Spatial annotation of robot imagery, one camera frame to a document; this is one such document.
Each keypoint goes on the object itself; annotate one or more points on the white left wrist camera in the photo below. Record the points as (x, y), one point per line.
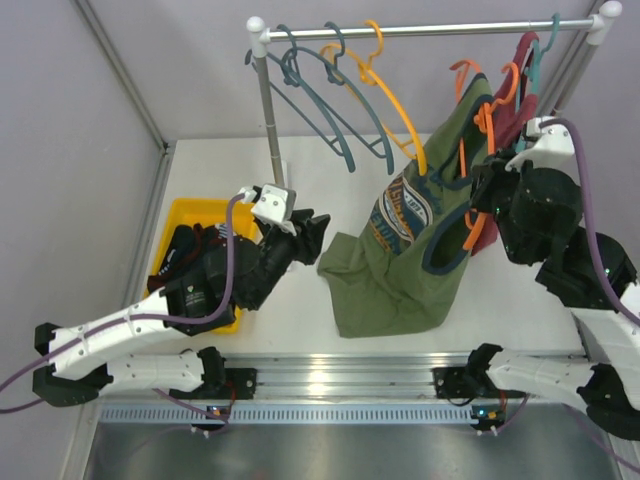
(273, 205)

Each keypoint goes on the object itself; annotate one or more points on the orange plastic hanger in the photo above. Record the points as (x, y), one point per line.
(484, 120)

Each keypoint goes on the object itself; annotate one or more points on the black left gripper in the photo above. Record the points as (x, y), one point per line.
(301, 239)

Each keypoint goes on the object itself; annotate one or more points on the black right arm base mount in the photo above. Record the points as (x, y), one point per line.
(456, 384)

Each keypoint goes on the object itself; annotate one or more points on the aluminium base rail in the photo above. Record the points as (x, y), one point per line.
(325, 390)

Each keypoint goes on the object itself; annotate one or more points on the dark red tank top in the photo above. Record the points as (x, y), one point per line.
(509, 118)

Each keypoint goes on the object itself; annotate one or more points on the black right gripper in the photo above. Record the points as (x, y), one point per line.
(486, 175)

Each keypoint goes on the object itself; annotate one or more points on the olive green tank top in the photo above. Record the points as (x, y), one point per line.
(401, 274)

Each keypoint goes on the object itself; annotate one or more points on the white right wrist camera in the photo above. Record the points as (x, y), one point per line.
(545, 147)

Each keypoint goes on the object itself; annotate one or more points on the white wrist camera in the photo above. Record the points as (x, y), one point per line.
(273, 205)
(545, 147)

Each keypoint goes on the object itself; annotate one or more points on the teal plastic hanger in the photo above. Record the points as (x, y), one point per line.
(529, 80)

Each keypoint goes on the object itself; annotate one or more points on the dark striped clothes pile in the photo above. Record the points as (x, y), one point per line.
(183, 268)

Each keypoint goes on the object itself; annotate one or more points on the yellow plastic bin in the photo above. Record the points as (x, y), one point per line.
(207, 212)

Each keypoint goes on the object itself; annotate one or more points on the yellow plastic hanger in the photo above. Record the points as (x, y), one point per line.
(411, 148)

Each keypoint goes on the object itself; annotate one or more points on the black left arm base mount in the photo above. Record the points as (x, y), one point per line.
(240, 384)

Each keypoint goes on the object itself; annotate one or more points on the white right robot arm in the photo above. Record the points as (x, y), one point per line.
(539, 214)

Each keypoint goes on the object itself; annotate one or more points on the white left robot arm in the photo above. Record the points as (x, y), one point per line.
(102, 357)

